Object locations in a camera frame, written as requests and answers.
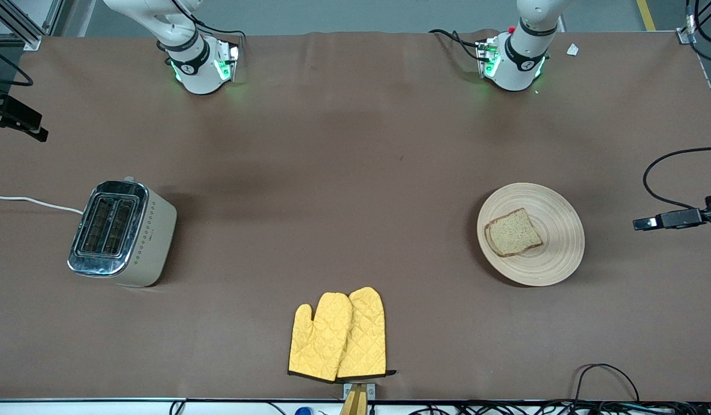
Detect small metal table bracket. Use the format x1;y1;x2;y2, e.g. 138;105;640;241
343;382;377;401

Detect black cable bundle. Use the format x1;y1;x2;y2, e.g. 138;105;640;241
407;399;711;415

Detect black left base cable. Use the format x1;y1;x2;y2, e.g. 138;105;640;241
428;29;484;61

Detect white toaster power cord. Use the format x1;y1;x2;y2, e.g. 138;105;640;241
0;194;84;215

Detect black right base cable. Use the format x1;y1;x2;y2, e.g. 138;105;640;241
171;0;250;40

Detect brown table cover sheet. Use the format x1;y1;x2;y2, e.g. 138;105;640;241
0;30;711;402

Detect black looped cable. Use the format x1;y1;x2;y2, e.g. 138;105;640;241
573;363;641;404

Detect brown toast slice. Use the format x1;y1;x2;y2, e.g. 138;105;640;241
484;208;544;258

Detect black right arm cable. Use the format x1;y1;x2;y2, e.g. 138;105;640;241
0;46;33;87

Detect aluminium frame profile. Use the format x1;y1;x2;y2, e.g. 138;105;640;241
0;0;65;51

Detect black base cable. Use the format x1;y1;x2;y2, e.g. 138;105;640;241
171;0;250;40
428;29;484;61

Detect aluminium corner bracket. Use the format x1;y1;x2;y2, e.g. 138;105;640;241
677;14;697;46

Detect wooden stick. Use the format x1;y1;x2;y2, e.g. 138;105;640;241
339;385;368;415

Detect yellow quilted oven mitt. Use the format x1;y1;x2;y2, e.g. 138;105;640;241
337;286;396;379
288;292;353;382

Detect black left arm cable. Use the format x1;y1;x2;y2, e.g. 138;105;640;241
644;147;711;210

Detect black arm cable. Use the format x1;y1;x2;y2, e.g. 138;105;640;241
0;46;33;87
644;147;711;210

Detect beige chrome two-slot toaster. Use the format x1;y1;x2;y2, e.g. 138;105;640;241
67;177;178;288

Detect round light wooden plate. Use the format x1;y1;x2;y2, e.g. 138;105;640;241
477;183;585;287

